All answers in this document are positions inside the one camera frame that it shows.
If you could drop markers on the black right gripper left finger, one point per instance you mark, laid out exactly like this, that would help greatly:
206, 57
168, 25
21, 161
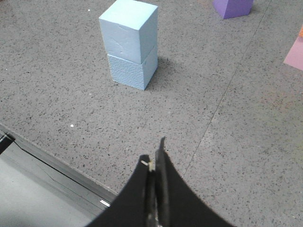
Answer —
127, 209

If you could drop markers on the pink foam cube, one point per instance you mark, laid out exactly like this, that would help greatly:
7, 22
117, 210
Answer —
294, 57

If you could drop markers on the large orange foam cube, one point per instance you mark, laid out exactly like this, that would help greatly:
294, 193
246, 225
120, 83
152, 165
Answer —
301, 32

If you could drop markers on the light blue textured foam cube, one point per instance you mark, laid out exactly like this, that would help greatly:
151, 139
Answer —
134, 74

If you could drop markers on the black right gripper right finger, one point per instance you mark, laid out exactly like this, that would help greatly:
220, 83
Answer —
177, 204

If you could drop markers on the purple foam cube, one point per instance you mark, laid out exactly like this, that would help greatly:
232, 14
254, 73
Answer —
232, 8

